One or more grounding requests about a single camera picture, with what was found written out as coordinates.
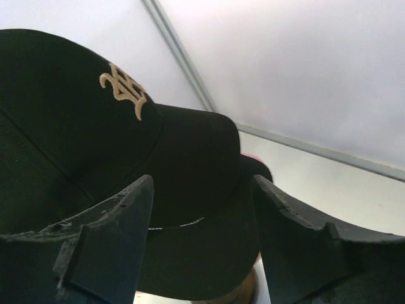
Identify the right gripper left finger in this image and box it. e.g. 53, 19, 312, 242
1, 175, 154, 303

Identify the dark cap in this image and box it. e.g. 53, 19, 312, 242
137, 155, 273, 301

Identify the beige cap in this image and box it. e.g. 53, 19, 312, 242
206, 268, 258, 304

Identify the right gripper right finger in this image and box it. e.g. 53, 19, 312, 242
252, 175, 404, 303

